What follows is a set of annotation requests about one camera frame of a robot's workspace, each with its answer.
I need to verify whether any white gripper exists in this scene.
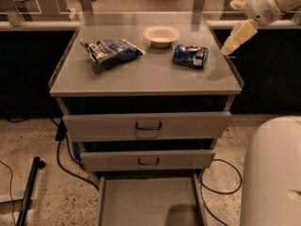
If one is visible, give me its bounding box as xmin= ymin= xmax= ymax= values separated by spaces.
xmin=221 ymin=0 xmax=289 ymax=56

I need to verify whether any blue pepsi can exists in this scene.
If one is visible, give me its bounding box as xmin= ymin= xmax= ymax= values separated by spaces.
xmin=173 ymin=44 xmax=208 ymax=70

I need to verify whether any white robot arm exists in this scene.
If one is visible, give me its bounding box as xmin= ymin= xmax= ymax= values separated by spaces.
xmin=221 ymin=0 xmax=301 ymax=226

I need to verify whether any grey drawer cabinet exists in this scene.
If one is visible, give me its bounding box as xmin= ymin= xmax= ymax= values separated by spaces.
xmin=48 ymin=12 xmax=245 ymax=226

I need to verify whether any middle grey drawer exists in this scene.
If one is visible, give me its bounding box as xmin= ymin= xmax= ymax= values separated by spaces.
xmin=81 ymin=150 xmax=215 ymax=172

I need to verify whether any top grey drawer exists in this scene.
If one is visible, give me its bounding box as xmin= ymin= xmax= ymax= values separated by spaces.
xmin=63 ymin=112 xmax=230 ymax=142

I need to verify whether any bottom grey open drawer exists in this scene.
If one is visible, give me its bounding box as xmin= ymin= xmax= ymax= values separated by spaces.
xmin=95 ymin=171 xmax=208 ymax=226

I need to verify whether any white railing bar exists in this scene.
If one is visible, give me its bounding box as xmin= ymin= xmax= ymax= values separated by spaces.
xmin=0 ymin=19 xmax=301 ymax=32

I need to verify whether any white paper bowl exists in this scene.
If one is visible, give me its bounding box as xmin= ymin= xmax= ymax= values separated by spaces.
xmin=143 ymin=25 xmax=181 ymax=48

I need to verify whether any blue chip bag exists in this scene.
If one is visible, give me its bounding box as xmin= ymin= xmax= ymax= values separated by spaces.
xmin=81 ymin=39 xmax=145 ymax=65

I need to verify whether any black pole stand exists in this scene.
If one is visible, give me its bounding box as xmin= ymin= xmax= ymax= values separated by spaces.
xmin=16 ymin=156 xmax=46 ymax=226

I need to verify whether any black floor cable right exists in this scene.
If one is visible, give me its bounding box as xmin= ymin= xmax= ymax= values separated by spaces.
xmin=200 ymin=158 xmax=244 ymax=226

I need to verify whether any black floor cable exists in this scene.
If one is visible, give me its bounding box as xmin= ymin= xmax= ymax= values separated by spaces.
xmin=200 ymin=158 xmax=244 ymax=226
xmin=6 ymin=115 xmax=100 ymax=191

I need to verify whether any black floor cable left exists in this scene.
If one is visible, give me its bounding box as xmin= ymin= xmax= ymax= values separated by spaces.
xmin=6 ymin=115 xmax=100 ymax=191

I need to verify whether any thin black cable far left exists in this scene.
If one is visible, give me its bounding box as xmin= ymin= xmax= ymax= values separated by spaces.
xmin=0 ymin=159 xmax=17 ymax=226

